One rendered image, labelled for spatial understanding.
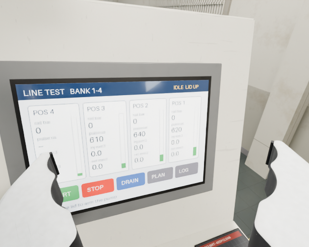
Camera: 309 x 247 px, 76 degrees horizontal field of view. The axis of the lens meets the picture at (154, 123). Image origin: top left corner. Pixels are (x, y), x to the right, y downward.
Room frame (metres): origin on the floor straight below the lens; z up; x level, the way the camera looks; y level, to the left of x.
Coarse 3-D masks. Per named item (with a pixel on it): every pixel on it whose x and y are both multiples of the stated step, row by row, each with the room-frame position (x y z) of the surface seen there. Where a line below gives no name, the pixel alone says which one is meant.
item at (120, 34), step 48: (0, 0) 0.35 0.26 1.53; (48, 0) 0.38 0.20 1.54; (96, 0) 0.42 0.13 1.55; (0, 48) 0.33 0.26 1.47; (48, 48) 0.36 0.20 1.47; (96, 48) 0.39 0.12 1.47; (144, 48) 0.43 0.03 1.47; (192, 48) 0.48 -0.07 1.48; (240, 48) 0.53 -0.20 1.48; (240, 96) 0.51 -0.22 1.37; (0, 144) 0.29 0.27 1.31; (240, 144) 0.49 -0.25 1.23; (0, 192) 0.26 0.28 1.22; (96, 240) 0.29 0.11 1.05; (144, 240) 0.32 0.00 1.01
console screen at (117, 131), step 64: (0, 64) 0.32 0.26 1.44; (64, 64) 0.36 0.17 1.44; (128, 64) 0.41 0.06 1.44; (192, 64) 0.47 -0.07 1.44; (0, 128) 0.29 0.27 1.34; (64, 128) 0.33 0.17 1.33; (128, 128) 0.38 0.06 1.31; (192, 128) 0.43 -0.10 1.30; (64, 192) 0.29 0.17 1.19; (128, 192) 0.34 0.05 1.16; (192, 192) 0.40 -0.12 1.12
